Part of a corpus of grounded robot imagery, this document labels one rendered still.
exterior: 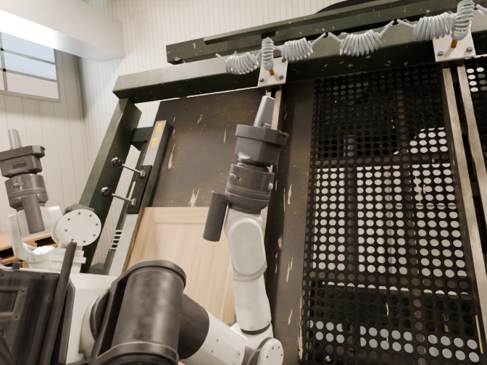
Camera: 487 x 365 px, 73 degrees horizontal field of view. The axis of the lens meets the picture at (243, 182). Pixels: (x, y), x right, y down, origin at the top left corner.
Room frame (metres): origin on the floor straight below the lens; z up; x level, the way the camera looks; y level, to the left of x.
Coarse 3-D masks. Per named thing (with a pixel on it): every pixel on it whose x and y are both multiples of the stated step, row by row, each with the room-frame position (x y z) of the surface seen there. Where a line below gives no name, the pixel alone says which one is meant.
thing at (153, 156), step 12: (168, 132) 1.40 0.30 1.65; (156, 156) 1.31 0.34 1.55; (156, 168) 1.30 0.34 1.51; (144, 204) 1.22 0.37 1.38; (132, 216) 1.19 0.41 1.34; (132, 228) 1.16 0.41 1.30; (120, 240) 1.15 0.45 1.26; (132, 240) 1.14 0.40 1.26; (120, 252) 1.12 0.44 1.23; (120, 264) 1.09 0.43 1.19
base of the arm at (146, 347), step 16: (128, 272) 0.50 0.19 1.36; (176, 272) 0.51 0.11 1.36; (112, 288) 0.52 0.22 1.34; (112, 304) 0.49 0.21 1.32; (112, 320) 0.47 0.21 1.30; (96, 336) 0.46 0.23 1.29; (112, 336) 0.46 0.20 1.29; (96, 352) 0.43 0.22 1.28; (112, 352) 0.40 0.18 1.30; (128, 352) 0.39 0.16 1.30; (144, 352) 0.39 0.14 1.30; (160, 352) 0.40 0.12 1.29; (176, 352) 0.42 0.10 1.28
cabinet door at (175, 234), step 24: (144, 216) 1.19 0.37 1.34; (168, 216) 1.16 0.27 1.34; (192, 216) 1.12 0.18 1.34; (144, 240) 1.14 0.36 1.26; (168, 240) 1.11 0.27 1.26; (192, 240) 1.07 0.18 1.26; (192, 264) 1.03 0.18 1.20; (216, 264) 1.00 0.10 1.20; (192, 288) 0.99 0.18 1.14; (216, 288) 0.96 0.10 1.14; (216, 312) 0.92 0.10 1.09
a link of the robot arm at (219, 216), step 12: (216, 192) 0.63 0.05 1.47; (228, 192) 0.62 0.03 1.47; (240, 192) 0.60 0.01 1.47; (216, 204) 0.62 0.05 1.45; (228, 204) 0.64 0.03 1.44; (240, 204) 0.61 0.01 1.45; (252, 204) 0.60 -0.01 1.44; (264, 204) 0.62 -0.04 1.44; (216, 216) 0.62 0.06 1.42; (228, 216) 0.62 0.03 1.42; (240, 216) 0.61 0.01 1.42; (252, 216) 0.62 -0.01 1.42; (204, 228) 0.63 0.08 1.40; (216, 228) 0.62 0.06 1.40; (216, 240) 0.62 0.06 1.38
